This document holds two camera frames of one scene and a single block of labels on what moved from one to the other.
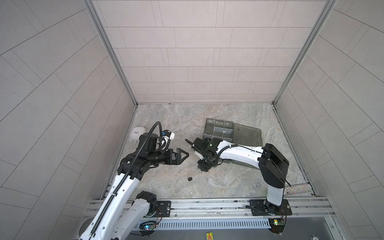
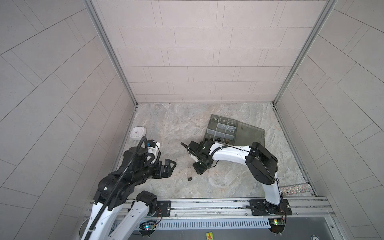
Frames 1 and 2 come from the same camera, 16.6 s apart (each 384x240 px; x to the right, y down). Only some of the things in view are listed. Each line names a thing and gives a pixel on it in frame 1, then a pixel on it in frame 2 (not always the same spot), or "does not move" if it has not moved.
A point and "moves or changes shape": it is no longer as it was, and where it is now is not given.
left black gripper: [174, 161] → [166, 172]
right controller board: [277, 225] does not move
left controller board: [147, 228] does not move
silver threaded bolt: [297, 188] does not move
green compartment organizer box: [238, 134] moves or changes shape
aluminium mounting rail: [239, 207] does not move
